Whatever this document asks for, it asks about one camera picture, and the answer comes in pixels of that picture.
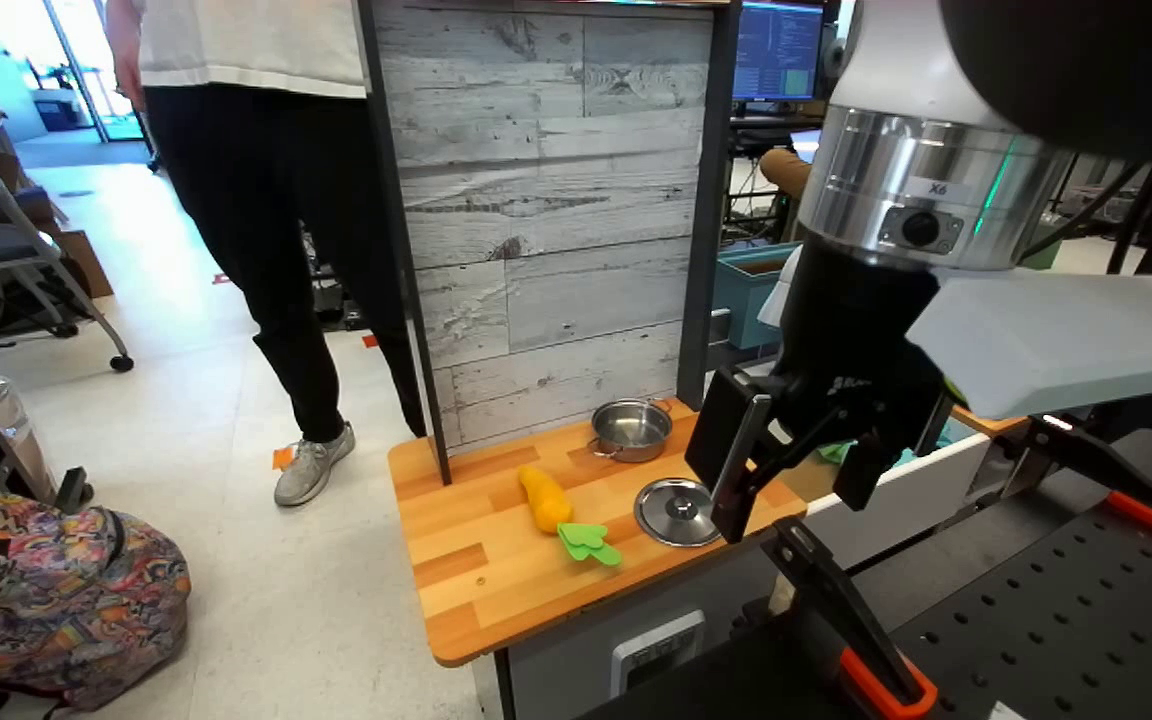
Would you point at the small wooden kitchen counter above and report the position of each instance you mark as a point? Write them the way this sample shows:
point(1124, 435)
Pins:
point(481, 575)

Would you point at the black frame post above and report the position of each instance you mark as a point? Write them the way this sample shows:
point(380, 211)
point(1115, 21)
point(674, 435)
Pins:
point(705, 200)
point(438, 424)

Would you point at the standing person black trousers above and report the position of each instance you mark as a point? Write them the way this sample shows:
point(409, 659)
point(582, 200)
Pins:
point(259, 200)

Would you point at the steel pot lid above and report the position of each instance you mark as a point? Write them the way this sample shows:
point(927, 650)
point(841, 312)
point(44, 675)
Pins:
point(670, 515)

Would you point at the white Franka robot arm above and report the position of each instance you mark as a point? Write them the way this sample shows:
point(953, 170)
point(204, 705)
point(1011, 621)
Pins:
point(911, 64)

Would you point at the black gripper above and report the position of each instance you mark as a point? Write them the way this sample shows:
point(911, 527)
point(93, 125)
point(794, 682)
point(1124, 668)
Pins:
point(859, 320)

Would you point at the floral patterned backpack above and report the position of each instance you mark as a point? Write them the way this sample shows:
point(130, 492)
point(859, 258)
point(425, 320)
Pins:
point(57, 603)

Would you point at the computer monitor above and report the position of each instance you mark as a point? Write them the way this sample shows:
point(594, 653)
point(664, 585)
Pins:
point(778, 54)

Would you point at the grey wood plank wall panel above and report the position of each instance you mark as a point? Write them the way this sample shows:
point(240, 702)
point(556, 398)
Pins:
point(537, 200)

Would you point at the small steel pot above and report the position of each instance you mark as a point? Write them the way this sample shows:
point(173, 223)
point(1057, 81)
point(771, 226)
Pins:
point(631, 428)

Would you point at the grey kitchen cabinet base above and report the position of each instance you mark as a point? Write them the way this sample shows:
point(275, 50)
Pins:
point(562, 653)

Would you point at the orange carrot plushie green leaves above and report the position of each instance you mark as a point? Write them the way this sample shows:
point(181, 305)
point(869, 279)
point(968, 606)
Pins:
point(544, 506)

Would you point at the teal planter box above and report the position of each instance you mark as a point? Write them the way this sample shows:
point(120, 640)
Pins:
point(740, 294)

